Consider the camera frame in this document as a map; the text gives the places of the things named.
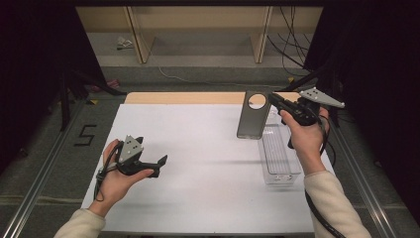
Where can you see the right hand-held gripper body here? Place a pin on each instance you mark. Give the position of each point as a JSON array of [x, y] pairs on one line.
[[307, 112]]

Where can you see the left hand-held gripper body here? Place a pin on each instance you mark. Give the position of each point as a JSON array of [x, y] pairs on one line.
[[131, 150]]

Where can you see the clear plastic box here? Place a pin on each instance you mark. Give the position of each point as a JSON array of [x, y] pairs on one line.
[[279, 155]]

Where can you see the person's right hand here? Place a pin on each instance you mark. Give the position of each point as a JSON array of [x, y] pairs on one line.
[[307, 142]]

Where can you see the person's left hand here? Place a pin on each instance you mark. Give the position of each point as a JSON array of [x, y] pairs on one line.
[[114, 188]]

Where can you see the black stand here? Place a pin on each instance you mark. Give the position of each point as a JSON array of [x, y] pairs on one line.
[[64, 99], [335, 115]]

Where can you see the white table board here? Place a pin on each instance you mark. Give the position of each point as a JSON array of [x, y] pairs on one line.
[[198, 165]]

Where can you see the wooden table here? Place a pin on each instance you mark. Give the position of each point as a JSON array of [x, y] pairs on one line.
[[185, 98]]

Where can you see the pink cloth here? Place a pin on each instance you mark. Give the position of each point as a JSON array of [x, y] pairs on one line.
[[112, 83]]

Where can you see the black curtain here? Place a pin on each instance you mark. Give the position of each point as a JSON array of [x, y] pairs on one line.
[[379, 82], [33, 66]]

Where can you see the crumpled clear wrapper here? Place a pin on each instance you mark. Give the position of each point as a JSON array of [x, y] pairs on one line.
[[124, 43]]

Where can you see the aluminium floor rail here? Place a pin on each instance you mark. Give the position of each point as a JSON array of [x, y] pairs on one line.
[[363, 185], [39, 188]]

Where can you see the light wooden desk frame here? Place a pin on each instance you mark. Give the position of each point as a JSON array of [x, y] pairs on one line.
[[140, 43]]

